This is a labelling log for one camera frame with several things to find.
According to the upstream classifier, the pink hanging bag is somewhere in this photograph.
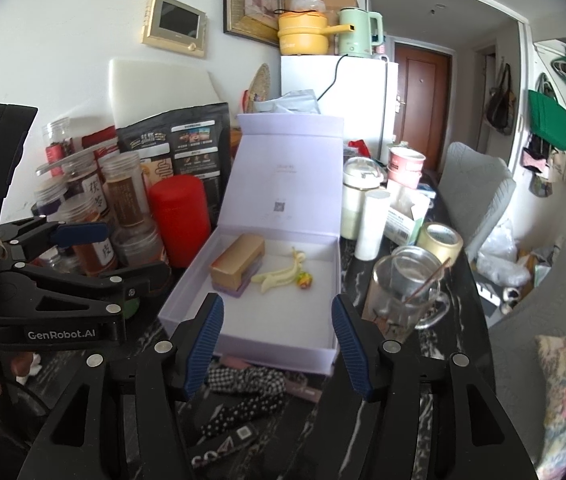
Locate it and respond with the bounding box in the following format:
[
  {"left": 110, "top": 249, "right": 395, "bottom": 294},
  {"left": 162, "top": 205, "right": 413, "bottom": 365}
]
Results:
[{"left": 522, "top": 147, "right": 548, "bottom": 173}]

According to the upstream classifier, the gold rectangular box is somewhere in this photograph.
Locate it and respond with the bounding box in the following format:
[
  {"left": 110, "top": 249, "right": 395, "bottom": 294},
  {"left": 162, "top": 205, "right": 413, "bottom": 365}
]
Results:
[{"left": 209, "top": 233, "right": 266, "bottom": 293}]

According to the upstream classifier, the white jar with clear lid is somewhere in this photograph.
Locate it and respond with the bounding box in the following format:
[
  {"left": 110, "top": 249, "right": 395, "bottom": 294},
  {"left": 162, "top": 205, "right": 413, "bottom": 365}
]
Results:
[{"left": 340, "top": 156, "right": 386, "bottom": 241}]

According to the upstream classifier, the woven straw fan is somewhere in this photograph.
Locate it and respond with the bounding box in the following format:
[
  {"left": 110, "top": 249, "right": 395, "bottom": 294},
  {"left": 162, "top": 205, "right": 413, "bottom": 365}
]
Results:
[{"left": 240, "top": 62, "right": 272, "bottom": 116}]

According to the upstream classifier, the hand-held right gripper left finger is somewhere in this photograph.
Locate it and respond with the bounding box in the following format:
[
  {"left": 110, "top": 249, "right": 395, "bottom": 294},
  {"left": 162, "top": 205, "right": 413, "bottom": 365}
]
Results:
[{"left": 28, "top": 292, "right": 226, "bottom": 480}]

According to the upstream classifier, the white board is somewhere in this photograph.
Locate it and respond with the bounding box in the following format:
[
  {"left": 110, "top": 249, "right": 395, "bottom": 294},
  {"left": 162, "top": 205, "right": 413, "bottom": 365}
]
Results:
[{"left": 108, "top": 58, "right": 226, "bottom": 128}]

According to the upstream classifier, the glass mug with cartoon print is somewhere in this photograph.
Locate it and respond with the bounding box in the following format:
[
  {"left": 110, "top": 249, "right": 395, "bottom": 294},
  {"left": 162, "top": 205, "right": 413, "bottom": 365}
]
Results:
[{"left": 363, "top": 246, "right": 451, "bottom": 346}]

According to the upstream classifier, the dark hanging handbag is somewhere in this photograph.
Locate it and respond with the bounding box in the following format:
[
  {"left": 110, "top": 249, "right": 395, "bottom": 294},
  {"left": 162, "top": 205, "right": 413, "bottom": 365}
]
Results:
[{"left": 485, "top": 64, "right": 516, "bottom": 136}]

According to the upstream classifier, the black white gingham scrunchie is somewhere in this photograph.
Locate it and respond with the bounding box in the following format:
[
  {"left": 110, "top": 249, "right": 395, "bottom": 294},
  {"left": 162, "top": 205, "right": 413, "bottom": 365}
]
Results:
[{"left": 205, "top": 365, "right": 288, "bottom": 396}]

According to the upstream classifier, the white cylinder tube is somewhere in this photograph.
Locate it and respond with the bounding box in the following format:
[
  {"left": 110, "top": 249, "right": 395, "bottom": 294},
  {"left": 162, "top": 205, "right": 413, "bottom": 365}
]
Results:
[{"left": 354, "top": 190, "right": 392, "bottom": 261}]

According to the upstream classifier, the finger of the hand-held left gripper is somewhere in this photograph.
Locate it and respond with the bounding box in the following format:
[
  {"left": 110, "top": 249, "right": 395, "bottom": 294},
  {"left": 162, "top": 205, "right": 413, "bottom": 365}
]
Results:
[
  {"left": 5, "top": 260, "right": 172, "bottom": 317},
  {"left": 0, "top": 215, "right": 112, "bottom": 262}
]

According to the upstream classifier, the white fridge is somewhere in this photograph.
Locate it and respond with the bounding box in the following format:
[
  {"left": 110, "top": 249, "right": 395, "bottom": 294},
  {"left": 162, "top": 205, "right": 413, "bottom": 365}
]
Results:
[{"left": 280, "top": 54, "right": 398, "bottom": 161}]

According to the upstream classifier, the green white medicine box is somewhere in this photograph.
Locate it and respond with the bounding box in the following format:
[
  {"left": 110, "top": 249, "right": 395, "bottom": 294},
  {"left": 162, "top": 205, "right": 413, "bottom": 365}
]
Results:
[{"left": 383, "top": 187, "right": 431, "bottom": 246}]

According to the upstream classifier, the pale green electric kettle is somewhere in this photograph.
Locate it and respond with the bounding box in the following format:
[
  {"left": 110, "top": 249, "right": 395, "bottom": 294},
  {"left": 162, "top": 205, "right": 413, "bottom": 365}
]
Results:
[{"left": 338, "top": 7, "right": 384, "bottom": 58}]

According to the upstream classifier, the gold wall intercom panel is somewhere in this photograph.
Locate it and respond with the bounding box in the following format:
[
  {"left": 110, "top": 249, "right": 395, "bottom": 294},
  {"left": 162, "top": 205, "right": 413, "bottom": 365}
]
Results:
[{"left": 142, "top": 0, "right": 208, "bottom": 58}]

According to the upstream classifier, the black printed card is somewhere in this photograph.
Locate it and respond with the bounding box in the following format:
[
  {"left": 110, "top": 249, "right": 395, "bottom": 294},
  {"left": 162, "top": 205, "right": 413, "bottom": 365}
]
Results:
[{"left": 190, "top": 422, "right": 258, "bottom": 468}]

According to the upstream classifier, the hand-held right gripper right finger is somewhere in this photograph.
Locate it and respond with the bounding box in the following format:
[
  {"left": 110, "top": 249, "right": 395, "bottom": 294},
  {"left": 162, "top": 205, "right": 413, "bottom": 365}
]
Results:
[{"left": 313, "top": 294, "right": 538, "bottom": 480}]

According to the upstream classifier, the group of clear spice jars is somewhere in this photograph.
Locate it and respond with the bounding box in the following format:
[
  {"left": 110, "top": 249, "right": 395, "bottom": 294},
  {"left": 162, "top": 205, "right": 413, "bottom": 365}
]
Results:
[{"left": 33, "top": 116, "right": 166, "bottom": 276}]

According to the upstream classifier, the framed picture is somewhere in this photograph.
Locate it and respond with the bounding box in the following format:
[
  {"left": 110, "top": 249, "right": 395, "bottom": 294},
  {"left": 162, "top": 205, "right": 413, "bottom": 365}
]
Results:
[{"left": 223, "top": 0, "right": 285, "bottom": 50}]

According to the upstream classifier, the clear plastic bag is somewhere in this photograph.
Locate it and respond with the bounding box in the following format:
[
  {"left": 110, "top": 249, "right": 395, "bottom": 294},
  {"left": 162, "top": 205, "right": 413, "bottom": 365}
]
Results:
[{"left": 477, "top": 220, "right": 534, "bottom": 286}]

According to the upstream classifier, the red canister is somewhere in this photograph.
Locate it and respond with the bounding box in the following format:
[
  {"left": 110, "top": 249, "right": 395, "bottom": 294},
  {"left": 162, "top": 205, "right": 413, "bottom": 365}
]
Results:
[{"left": 149, "top": 175, "right": 212, "bottom": 268}]

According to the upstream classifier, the copper stirring spoon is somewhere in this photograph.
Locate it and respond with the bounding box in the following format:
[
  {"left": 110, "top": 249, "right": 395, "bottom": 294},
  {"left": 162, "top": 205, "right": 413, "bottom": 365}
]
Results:
[{"left": 403, "top": 257, "right": 452, "bottom": 306}]

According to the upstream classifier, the grey chair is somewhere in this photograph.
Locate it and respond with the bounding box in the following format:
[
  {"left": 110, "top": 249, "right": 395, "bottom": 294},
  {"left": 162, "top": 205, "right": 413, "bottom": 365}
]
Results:
[
  {"left": 485, "top": 226, "right": 566, "bottom": 411},
  {"left": 435, "top": 141, "right": 518, "bottom": 261}
]

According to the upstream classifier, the black snack bag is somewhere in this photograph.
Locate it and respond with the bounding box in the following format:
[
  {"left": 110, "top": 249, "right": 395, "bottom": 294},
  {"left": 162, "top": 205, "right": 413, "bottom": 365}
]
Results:
[{"left": 115, "top": 102, "right": 231, "bottom": 196}]

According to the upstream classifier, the beige tape roll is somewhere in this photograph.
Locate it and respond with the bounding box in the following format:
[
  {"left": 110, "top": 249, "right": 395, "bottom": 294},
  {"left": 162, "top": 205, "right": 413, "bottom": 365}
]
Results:
[{"left": 415, "top": 221, "right": 464, "bottom": 266}]

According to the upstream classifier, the lavender gift box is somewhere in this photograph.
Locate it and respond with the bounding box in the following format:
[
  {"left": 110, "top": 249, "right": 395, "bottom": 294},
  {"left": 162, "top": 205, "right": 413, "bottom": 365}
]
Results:
[{"left": 158, "top": 112, "right": 346, "bottom": 376}]

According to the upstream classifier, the yellow cooking pot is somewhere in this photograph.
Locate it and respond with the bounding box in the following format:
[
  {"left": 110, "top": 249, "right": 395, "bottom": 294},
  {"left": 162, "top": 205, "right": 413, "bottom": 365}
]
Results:
[{"left": 277, "top": 9, "right": 346, "bottom": 56}]

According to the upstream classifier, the pink lipstick tube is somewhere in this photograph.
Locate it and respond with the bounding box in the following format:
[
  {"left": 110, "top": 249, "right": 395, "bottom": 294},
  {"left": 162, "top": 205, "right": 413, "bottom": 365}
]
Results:
[{"left": 220, "top": 355, "right": 324, "bottom": 403}]

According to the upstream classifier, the brown door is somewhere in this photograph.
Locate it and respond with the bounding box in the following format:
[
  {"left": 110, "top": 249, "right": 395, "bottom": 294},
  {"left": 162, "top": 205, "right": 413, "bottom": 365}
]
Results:
[{"left": 394, "top": 42, "right": 451, "bottom": 161}]

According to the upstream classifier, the cream hair claw clip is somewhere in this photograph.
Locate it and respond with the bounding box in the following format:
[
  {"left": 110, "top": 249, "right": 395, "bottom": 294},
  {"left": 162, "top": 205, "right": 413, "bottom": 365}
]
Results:
[{"left": 248, "top": 255, "right": 308, "bottom": 295}]

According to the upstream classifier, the stack of pink paper cups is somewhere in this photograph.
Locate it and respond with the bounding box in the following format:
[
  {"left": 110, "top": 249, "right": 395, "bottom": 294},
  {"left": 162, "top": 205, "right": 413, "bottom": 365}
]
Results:
[{"left": 387, "top": 146, "right": 427, "bottom": 190}]

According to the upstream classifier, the black polka dot scrunchie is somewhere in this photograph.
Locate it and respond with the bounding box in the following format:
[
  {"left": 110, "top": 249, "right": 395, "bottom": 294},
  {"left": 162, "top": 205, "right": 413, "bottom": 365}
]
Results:
[{"left": 198, "top": 380, "right": 288, "bottom": 438}]

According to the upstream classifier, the black power cable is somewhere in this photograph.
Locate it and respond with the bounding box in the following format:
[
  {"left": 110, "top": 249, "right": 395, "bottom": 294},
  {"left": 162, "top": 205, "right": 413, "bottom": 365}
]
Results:
[{"left": 315, "top": 55, "right": 346, "bottom": 103}]

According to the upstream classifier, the grey plastic packet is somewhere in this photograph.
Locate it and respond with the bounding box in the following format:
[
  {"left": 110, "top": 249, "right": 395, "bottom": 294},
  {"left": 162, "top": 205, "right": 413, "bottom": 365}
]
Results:
[{"left": 254, "top": 89, "right": 321, "bottom": 115}]

